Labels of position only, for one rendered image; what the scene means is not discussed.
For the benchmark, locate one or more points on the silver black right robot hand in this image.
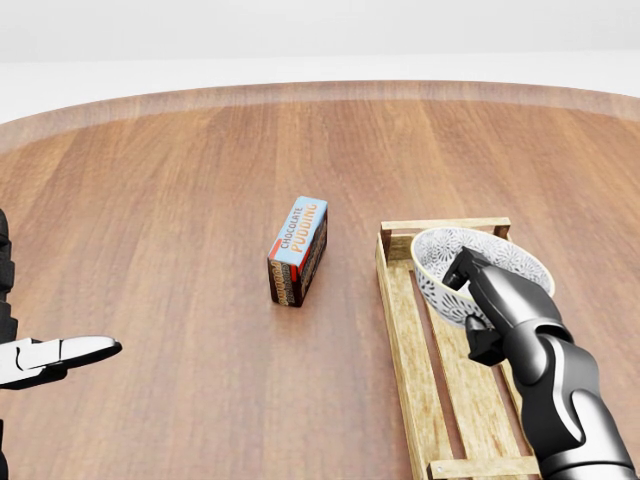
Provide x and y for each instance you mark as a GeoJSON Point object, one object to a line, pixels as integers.
{"type": "Point", "coordinates": [515, 300]}

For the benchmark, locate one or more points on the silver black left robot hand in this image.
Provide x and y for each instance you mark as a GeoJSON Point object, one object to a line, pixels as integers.
{"type": "Point", "coordinates": [45, 352]}

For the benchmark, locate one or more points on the black white patterned bowl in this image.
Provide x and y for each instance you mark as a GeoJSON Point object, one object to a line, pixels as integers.
{"type": "Point", "coordinates": [434, 250]}

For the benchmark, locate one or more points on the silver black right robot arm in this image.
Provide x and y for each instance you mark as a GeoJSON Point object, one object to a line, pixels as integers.
{"type": "Point", "coordinates": [575, 425]}

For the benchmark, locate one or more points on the wooden slat tray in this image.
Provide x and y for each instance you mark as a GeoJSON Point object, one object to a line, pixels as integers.
{"type": "Point", "coordinates": [406, 350]}

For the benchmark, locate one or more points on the chocolate pudding box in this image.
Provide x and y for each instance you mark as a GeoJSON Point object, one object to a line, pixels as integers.
{"type": "Point", "coordinates": [300, 235]}

